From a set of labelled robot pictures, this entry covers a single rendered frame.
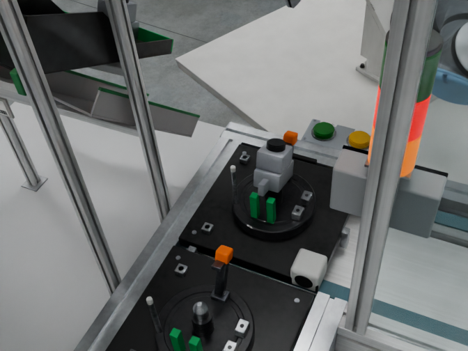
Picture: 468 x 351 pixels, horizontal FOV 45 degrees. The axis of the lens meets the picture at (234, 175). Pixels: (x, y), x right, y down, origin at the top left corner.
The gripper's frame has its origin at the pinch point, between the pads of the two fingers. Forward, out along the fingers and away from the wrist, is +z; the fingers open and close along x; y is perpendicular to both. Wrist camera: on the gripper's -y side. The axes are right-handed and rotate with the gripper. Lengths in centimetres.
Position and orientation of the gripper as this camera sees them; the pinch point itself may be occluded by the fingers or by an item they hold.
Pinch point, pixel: (290, 2)
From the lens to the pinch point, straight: 95.6
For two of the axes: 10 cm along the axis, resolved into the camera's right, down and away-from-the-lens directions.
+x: -9.0, -2.7, 3.3
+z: 0.6, 6.9, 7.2
